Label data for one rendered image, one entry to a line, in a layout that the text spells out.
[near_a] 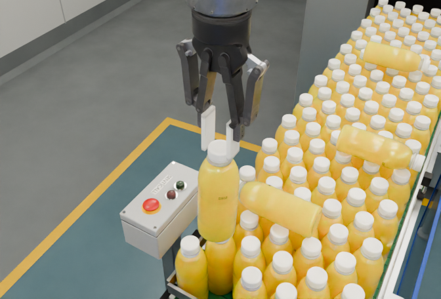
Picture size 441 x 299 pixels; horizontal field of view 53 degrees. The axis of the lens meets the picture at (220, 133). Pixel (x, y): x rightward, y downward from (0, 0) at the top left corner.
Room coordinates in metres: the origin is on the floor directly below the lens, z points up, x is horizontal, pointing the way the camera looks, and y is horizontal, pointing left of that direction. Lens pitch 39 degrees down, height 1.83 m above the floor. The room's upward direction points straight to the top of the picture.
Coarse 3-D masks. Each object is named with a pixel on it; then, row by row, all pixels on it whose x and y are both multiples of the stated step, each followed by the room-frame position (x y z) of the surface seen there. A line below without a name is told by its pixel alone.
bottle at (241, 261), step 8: (240, 248) 0.57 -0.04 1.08; (240, 256) 0.55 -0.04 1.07; (248, 256) 0.55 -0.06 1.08; (256, 256) 0.55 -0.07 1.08; (264, 256) 0.57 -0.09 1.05; (240, 264) 0.54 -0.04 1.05; (248, 264) 0.54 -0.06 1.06; (256, 264) 0.54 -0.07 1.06; (264, 264) 0.55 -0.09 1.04; (240, 272) 0.54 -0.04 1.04; (232, 288) 0.56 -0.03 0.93; (232, 296) 0.56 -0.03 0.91
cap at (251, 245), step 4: (248, 236) 0.58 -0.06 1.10; (252, 236) 0.58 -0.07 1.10; (244, 240) 0.57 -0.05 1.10; (248, 240) 0.57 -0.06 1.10; (252, 240) 0.57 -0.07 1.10; (256, 240) 0.57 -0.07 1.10; (244, 244) 0.56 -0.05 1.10; (248, 244) 0.56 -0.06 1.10; (252, 244) 0.56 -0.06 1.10; (256, 244) 0.56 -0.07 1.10; (260, 244) 0.56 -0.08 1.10; (244, 248) 0.55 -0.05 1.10; (248, 248) 0.55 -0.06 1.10; (252, 248) 0.55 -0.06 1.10; (256, 248) 0.55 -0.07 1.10; (244, 252) 0.55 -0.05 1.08; (248, 252) 0.55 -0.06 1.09; (252, 252) 0.55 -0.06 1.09; (256, 252) 0.55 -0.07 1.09
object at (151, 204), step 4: (148, 200) 0.67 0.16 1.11; (152, 200) 0.67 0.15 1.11; (156, 200) 0.67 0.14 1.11; (144, 204) 0.66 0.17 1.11; (148, 204) 0.66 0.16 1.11; (152, 204) 0.66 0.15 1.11; (156, 204) 0.66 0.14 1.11; (144, 208) 0.65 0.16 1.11; (148, 208) 0.65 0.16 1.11; (152, 208) 0.65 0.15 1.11; (156, 208) 0.65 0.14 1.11
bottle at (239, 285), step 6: (240, 282) 0.49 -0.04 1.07; (234, 288) 0.49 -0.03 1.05; (240, 288) 0.48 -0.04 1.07; (246, 288) 0.47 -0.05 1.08; (258, 288) 0.48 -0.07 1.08; (264, 288) 0.49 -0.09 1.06; (234, 294) 0.48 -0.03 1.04; (240, 294) 0.47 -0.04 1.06; (246, 294) 0.47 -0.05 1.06; (252, 294) 0.47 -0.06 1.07; (258, 294) 0.47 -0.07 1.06; (264, 294) 0.48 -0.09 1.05
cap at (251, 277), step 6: (246, 270) 0.50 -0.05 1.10; (252, 270) 0.50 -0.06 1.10; (258, 270) 0.50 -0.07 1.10; (246, 276) 0.49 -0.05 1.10; (252, 276) 0.49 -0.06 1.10; (258, 276) 0.49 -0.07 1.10; (246, 282) 0.47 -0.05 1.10; (252, 282) 0.47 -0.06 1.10; (258, 282) 0.48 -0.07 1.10; (252, 288) 0.47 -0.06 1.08
